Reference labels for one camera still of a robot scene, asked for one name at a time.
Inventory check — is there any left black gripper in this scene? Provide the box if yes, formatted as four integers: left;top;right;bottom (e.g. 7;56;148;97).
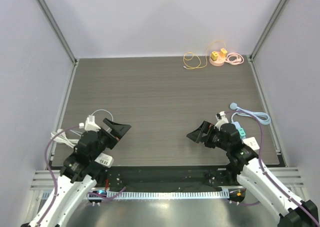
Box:
90;118;130;161

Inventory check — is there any white USB power strip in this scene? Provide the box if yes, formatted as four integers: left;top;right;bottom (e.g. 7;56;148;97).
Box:
95;153;114;168

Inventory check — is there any light blue power strip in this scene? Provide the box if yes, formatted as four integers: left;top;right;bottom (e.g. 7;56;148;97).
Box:
232;121;242;130

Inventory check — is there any white cube socket adapter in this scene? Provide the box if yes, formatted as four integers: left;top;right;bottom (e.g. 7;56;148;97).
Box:
242;137;260;153

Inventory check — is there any teal plug adapter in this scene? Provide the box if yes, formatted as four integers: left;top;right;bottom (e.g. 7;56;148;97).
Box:
237;128;246;139

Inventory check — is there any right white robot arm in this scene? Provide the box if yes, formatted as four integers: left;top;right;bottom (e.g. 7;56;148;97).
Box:
187;121;320;227

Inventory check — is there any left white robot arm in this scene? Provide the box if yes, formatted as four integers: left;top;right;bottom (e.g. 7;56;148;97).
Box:
24;115;131;227

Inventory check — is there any pink round power socket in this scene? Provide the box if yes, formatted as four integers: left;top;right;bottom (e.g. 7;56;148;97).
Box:
209;56;226;67

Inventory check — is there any yellow charger plug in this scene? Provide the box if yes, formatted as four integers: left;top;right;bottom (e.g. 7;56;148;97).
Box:
210;51;219;61

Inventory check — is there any orange charger plug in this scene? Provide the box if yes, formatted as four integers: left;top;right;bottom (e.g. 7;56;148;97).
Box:
219;48;228;58

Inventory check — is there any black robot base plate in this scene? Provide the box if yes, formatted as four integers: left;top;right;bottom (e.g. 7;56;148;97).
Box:
96;165;246;202

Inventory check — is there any light blue strip cord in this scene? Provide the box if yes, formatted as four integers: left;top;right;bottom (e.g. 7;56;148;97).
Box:
229;102;272;126

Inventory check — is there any yellow charging cable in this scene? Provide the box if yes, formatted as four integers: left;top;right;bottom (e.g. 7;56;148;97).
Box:
182;39;228;70

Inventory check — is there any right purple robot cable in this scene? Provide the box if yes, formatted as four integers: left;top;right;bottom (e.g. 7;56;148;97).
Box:
223;110;315;208

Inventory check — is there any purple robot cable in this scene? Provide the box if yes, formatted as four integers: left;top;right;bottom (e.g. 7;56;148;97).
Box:
32;125;127;227
223;110;315;208

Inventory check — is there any white slotted cable duct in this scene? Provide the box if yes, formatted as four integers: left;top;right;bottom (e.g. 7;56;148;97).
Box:
41;190;230;201

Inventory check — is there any pink coiled cord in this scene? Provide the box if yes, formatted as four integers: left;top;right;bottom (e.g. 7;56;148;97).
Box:
224;52;245;66

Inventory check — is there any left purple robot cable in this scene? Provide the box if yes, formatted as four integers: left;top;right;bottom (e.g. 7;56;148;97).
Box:
32;125;127;227

